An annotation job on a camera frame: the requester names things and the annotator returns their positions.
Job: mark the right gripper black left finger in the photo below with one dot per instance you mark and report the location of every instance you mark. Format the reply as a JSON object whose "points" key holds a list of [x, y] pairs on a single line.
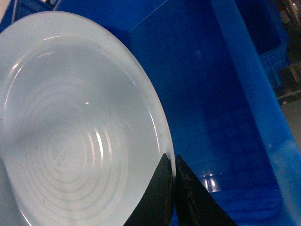
{"points": [[156, 205]]}

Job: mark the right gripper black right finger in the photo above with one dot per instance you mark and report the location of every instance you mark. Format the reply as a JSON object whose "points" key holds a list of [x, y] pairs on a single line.
{"points": [[193, 203]]}

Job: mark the light blue round tray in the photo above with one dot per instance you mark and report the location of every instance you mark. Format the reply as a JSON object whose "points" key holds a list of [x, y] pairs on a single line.
{"points": [[82, 129]]}

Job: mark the blue crate on shelf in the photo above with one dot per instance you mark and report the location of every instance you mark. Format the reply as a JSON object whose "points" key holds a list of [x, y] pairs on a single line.
{"points": [[222, 113]]}

